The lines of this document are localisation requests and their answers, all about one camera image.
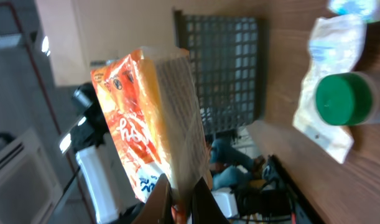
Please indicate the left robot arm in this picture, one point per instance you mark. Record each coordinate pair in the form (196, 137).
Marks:
(85, 138)

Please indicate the person in blue jeans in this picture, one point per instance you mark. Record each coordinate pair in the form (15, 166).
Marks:
(230, 167)

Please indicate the white cabinet in background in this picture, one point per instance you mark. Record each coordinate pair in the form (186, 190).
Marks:
(29, 187)

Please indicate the green lid jar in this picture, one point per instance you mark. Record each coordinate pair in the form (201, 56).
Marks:
(349, 99)

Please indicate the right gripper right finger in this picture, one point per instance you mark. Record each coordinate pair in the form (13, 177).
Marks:
(204, 209)

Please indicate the grey plastic mesh basket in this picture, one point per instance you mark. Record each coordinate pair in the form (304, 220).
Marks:
(227, 57)

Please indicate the orange white small box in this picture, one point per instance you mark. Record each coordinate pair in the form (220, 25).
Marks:
(149, 102)

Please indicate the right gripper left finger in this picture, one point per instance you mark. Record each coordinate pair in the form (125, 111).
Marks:
(157, 209)

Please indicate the teal white tissue pack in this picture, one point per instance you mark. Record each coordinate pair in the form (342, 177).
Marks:
(368, 10)

